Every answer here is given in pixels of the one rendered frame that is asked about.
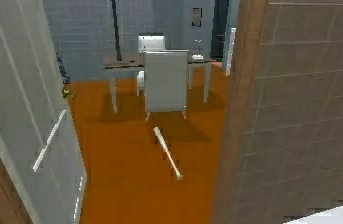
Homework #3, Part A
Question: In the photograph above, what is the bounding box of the dark top dining table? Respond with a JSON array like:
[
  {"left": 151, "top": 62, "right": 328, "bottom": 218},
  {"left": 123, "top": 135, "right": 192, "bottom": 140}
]
[{"left": 102, "top": 53, "right": 217, "bottom": 115}]

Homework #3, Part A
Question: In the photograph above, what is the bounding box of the white bar door handle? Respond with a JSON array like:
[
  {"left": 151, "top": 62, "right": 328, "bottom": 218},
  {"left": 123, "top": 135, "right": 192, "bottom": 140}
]
[{"left": 32, "top": 109, "right": 67, "bottom": 173}]

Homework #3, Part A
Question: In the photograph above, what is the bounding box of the pale baseball bat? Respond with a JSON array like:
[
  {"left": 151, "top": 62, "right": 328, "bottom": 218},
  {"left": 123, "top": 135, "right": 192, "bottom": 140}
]
[{"left": 152, "top": 126, "right": 184, "bottom": 181}]

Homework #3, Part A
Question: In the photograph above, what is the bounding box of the yellow door knob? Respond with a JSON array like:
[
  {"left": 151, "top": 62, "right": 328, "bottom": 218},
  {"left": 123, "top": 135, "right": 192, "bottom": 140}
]
[{"left": 61, "top": 87, "right": 77, "bottom": 101}]

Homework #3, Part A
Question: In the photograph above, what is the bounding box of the white dining chair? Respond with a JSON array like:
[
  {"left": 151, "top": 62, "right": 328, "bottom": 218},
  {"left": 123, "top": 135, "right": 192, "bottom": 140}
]
[
  {"left": 143, "top": 49, "right": 191, "bottom": 121},
  {"left": 135, "top": 34, "right": 166, "bottom": 97}
]

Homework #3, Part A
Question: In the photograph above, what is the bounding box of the dark framed wall picture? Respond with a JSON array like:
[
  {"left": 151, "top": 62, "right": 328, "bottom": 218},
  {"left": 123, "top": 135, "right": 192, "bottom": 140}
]
[{"left": 191, "top": 7, "right": 203, "bottom": 28}]

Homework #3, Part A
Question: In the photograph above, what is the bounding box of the grey room door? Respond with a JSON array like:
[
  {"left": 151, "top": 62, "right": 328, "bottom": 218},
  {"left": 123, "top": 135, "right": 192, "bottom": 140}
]
[{"left": 0, "top": 0, "right": 88, "bottom": 224}]

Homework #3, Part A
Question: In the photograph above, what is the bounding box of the glass candle holder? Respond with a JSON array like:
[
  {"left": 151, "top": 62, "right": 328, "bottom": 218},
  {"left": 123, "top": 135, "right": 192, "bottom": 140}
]
[{"left": 191, "top": 38, "right": 205, "bottom": 62}]

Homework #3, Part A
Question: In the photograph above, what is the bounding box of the black floor lamp pole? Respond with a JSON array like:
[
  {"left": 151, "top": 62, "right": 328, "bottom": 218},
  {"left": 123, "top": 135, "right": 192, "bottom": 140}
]
[{"left": 110, "top": 0, "right": 123, "bottom": 62}]

